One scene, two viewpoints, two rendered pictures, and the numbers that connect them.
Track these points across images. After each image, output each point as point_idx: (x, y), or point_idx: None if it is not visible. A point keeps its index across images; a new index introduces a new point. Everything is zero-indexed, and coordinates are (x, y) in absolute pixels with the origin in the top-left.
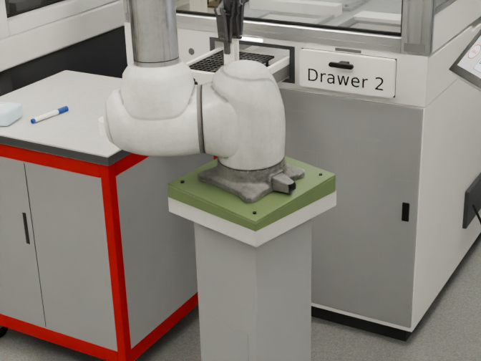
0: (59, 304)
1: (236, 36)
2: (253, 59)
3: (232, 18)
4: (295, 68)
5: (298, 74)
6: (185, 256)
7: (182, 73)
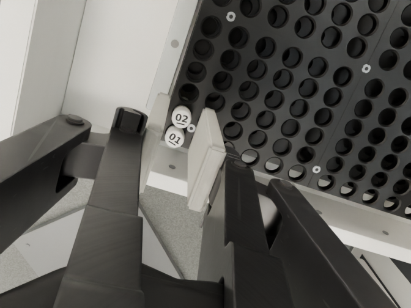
0: None
1: (207, 209)
2: (397, 159)
3: (207, 269)
4: (394, 269)
5: (381, 264)
6: None
7: None
